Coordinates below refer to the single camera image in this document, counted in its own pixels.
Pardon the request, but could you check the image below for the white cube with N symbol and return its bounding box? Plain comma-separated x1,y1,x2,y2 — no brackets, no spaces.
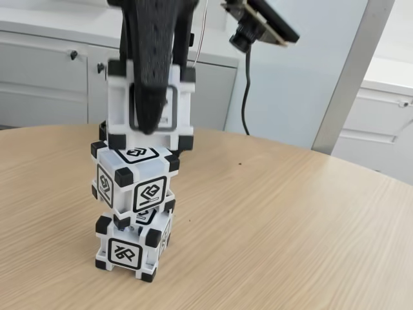
106,59,197,152

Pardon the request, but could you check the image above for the white cube with nested-squares symbol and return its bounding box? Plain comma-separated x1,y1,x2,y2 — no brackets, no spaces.
90,141,181,217

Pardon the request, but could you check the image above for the white low cabinet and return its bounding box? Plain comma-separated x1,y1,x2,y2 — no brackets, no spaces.
0,17,240,132

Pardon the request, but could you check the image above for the white cube with blue inside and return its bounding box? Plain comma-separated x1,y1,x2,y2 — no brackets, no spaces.
94,206,177,282

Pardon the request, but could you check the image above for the white drawer cabinet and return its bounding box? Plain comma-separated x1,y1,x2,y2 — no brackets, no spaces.
332,57,413,185

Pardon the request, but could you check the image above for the red and white servo wire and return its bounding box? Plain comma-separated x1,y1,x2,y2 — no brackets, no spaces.
192,0,210,69

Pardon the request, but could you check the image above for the black camera cable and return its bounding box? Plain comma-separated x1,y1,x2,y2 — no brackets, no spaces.
240,48,253,136

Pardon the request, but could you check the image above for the camera module on black mount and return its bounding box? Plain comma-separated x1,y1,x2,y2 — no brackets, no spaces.
221,0,301,52

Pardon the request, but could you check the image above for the grey metal post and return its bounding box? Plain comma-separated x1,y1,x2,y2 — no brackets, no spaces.
310,0,397,156

